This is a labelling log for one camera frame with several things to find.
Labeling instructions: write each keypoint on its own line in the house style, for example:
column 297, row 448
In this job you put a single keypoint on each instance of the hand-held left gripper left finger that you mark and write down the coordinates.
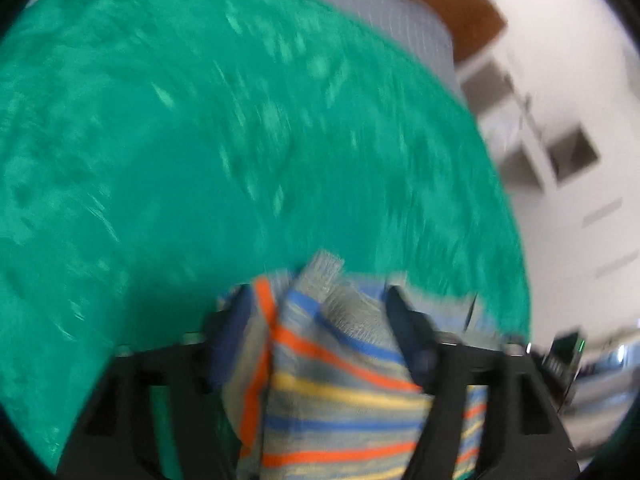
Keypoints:
column 227, row 342

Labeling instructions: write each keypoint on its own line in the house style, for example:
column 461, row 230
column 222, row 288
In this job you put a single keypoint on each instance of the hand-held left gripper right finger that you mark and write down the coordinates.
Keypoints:
column 416, row 342

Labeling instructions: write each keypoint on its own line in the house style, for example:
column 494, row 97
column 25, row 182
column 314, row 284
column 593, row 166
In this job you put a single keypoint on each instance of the striped knit sweater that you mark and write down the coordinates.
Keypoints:
column 340, row 365

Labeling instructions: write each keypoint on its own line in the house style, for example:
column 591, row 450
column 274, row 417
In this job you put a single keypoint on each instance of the green patterned blanket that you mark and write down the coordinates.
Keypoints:
column 200, row 160

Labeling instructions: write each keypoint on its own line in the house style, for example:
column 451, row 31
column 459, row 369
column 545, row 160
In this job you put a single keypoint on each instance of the white shelf unit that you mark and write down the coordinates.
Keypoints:
column 505, row 125

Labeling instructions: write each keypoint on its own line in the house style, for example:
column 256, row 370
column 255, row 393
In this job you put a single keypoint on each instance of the white wardrobe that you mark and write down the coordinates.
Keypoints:
column 600, row 110

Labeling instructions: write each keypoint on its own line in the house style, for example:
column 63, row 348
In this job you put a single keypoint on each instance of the wooden headboard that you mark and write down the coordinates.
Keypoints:
column 465, row 15

